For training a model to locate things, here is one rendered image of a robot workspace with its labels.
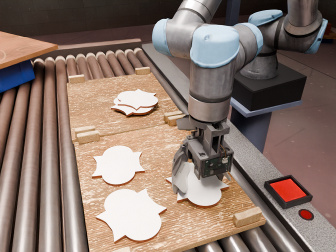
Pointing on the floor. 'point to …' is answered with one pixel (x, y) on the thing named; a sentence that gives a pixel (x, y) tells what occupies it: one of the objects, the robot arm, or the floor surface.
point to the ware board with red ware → (328, 35)
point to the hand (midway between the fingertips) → (197, 182)
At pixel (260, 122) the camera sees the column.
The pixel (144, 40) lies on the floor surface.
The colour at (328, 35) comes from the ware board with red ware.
